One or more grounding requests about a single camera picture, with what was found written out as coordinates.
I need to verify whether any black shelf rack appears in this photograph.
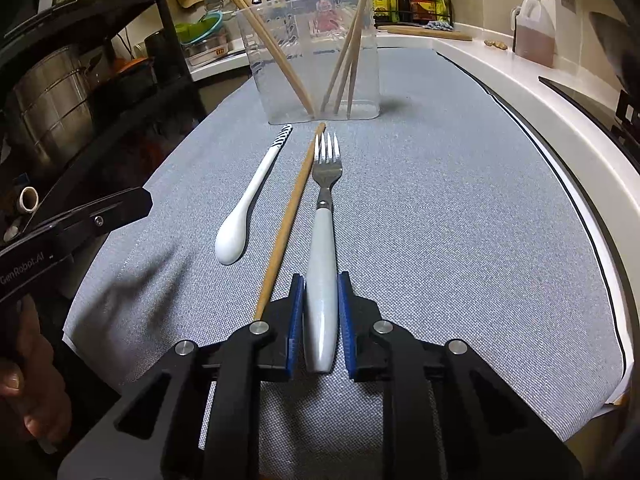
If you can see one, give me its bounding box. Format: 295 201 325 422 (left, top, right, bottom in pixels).
0 0 206 241

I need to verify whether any orange cookware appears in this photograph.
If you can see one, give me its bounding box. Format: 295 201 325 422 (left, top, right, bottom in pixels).
112 57 153 73

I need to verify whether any person's left hand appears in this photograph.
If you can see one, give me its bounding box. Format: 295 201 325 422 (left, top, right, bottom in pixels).
0 291 74 454

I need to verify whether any grey cloth mat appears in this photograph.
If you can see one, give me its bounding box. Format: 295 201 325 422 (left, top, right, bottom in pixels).
62 47 628 461

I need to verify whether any white handled metal fork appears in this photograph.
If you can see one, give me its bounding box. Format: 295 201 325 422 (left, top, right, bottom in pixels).
304 132 345 373

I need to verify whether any tape roll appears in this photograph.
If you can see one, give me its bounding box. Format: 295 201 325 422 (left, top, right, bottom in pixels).
15 186 41 214

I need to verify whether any black wok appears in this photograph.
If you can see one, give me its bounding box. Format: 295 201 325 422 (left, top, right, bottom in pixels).
587 7 640 91

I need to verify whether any steel stock pot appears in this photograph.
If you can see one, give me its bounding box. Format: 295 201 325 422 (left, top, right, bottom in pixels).
9 44 98 173

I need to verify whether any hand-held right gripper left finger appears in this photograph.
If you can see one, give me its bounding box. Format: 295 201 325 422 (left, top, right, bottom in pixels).
57 274 305 480

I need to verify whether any wooden chopstick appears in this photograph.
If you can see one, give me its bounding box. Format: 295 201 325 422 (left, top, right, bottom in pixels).
320 0 376 115
232 0 317 113
218 0 310 113
252 121 328 322
332 0 382 113
222 0 313 115
227 0 316 115
346 0 371 120

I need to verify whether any green bowl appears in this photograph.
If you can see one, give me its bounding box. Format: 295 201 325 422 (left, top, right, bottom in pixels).
174 10 224 47

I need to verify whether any metal tray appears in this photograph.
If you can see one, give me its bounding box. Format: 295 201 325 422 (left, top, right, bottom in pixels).
182 34 232 68

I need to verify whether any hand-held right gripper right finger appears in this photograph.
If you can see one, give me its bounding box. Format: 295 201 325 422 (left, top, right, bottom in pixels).
338 272 584 480

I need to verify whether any clear plastic utensil container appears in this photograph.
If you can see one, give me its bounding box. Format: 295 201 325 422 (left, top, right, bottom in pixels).
235 0 382 126

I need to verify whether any wooden cutting board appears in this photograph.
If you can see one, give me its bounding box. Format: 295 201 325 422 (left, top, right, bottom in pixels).
377 25 474 42

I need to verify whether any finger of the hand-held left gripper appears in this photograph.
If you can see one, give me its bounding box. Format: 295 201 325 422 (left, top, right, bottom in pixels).
29 188 154 247

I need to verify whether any red refill pouch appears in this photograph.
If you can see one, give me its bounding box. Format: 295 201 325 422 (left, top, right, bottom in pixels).
312 0 347 36

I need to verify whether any cooking oil jug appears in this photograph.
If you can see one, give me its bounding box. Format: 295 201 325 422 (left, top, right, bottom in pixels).
512 0 557 68

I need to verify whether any black stove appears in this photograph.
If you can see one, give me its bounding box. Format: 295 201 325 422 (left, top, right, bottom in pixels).
538 75 640 171

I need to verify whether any row of condiment bottles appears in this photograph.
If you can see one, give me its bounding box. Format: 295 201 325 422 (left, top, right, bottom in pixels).
372 0 449 24

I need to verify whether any white spoon with striped handle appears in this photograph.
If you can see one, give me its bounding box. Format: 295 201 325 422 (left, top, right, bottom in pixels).
215 124 293 266

